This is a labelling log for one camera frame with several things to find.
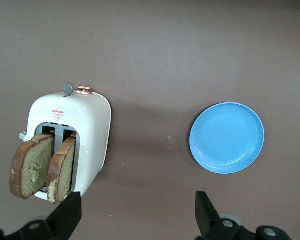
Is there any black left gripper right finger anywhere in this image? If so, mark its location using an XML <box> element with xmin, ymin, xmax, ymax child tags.
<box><xmin>194</xmin><ymin>191</ymin><xmax>298</xmax><ymax>240</ymax></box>

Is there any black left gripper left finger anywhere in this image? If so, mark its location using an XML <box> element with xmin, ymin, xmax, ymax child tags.
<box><xmin>0</xmin><ymin>191</ymin><xmax>83</xmax><ymax>240</ymax></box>

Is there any toasted bread slice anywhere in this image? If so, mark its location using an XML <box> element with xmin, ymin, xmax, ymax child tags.
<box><xmin>9</xmin><ymin>132</ymin><xmax>56</xmax><ymax>200</ymax></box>
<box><xmin>46</xmin><ymin>131</ymin><xmax>77</xmax><ymax>205</ymax></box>

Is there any blue plate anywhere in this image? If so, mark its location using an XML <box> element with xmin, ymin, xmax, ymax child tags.
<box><xmin>189</xmin><ymin>101</ymin><xmax>266</xmax><ymax>175</ymax></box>

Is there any white toaster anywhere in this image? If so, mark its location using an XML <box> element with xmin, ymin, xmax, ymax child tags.
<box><xmin>27</xmin><ymin>81</ymin><xmax>113</xmax><ymax>201</ymax></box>

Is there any white toaster power plug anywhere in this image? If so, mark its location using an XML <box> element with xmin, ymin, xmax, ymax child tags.
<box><xmin>16</xmin><ymin>130</ymin><xmax>29</xmax><ymax>142</ymax></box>

